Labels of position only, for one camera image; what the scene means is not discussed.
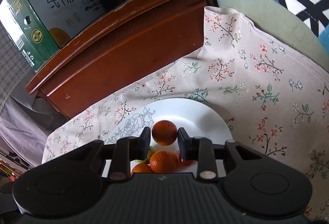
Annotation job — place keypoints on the brown wooden nightstand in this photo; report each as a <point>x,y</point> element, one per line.
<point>124,45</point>

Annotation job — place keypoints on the floral tablecloth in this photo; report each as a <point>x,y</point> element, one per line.
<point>272,98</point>

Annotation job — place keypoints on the small orange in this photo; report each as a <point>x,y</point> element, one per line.
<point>141,168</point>

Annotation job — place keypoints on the white floral plate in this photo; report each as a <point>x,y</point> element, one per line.
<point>196,118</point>

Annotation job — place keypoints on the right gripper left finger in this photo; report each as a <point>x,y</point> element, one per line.
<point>125,150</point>

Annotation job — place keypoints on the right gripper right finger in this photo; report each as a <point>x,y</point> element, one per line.
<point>201,150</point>

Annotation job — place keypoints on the green jujube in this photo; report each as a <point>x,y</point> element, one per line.
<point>151,151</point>

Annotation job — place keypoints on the checkered purple bedsheet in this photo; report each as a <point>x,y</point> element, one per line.
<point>26,120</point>

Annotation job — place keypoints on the green milk carton box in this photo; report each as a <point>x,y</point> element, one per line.
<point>40,28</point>

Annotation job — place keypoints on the large front orange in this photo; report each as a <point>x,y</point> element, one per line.
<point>164,132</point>

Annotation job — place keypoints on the green sofa cushion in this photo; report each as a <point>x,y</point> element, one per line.
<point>277,21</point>

